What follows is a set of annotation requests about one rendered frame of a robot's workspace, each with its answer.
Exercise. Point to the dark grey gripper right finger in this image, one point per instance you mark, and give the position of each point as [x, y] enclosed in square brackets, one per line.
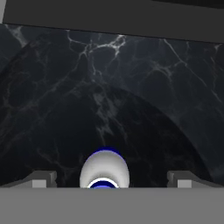
[182, 179]

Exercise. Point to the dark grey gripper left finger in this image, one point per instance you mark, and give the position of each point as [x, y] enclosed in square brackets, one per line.
[40, 179]

